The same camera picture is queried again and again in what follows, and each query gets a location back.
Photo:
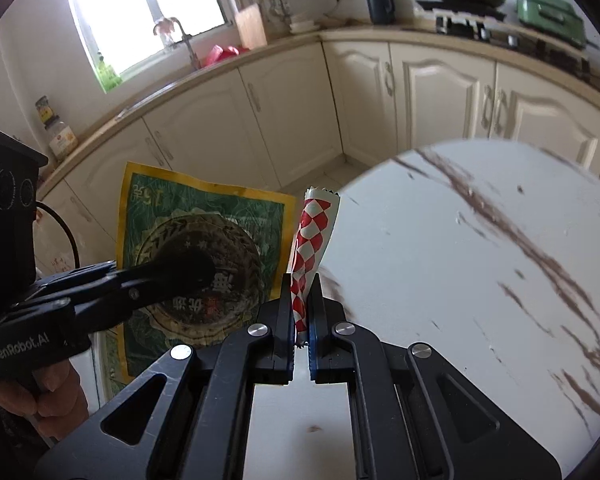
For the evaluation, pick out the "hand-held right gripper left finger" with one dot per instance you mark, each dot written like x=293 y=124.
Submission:
x=291 y=320

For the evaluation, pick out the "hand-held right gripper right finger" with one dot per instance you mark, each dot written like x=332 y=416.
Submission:
x=314 y=320

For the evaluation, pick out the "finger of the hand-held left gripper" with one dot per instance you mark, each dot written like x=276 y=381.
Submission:
x=180 y=270

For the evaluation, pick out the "green packet yellow border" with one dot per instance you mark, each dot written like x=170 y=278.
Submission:
x=180 y=200

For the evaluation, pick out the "red white checked wrapper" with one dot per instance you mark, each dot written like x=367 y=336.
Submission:
x=312 y=230

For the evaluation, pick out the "person's left hand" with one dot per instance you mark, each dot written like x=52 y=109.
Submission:
x=65 y=395

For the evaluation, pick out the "glass jar orange label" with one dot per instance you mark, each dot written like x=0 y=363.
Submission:
x=62 y=142

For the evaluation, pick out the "green dish soap bottle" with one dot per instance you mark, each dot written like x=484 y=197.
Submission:
x=109 y=75

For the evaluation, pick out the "beige kitchen countertop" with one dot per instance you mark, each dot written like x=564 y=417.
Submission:
x=145 y=92

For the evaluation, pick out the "red plastic basket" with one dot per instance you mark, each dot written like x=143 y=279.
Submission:
x=222 y=55

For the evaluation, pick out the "metal sink faucet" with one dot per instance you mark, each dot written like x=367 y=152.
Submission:
x=182 y=35

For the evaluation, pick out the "kitchen window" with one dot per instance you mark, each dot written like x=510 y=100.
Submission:
x=145 y=10

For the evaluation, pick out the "wooden cutting board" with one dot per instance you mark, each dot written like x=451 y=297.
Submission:
x=251 y=25

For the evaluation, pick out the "stack of white bowls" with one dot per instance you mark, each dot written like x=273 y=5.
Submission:
x=305 y=24

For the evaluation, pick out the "black electric kettle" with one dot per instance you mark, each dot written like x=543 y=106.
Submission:
x=380 y=5

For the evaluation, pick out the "black induction cooker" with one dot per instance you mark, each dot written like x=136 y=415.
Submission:
x=460 y=9

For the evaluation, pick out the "black glass gas stove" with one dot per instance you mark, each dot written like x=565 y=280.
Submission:
x=530 y=47

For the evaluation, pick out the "green electric cooking pot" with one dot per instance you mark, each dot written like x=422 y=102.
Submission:
x=550 y=17

